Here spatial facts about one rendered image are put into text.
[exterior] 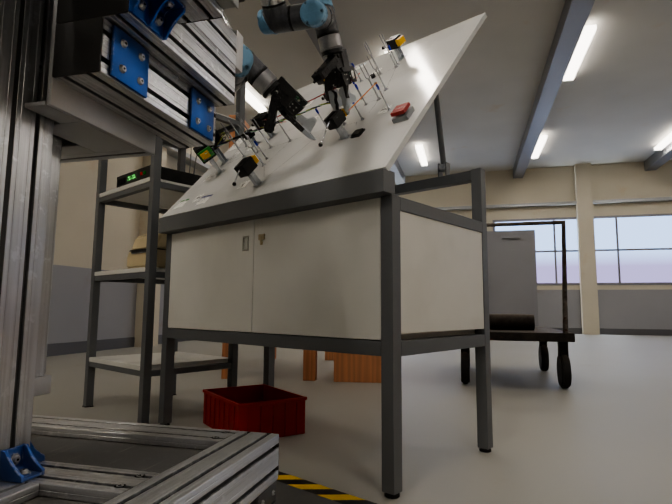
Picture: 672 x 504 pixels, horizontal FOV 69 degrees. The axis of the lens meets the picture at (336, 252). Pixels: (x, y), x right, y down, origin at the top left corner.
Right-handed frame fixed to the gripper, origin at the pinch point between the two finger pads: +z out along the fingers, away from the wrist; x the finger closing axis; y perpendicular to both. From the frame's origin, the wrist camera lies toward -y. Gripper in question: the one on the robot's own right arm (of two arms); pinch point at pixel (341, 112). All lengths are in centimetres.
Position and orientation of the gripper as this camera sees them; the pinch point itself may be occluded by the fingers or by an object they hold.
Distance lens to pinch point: 172.9
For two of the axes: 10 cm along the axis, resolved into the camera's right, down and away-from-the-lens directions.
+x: -7.0, 0.0, 7.1
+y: 6.7, -3.4, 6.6
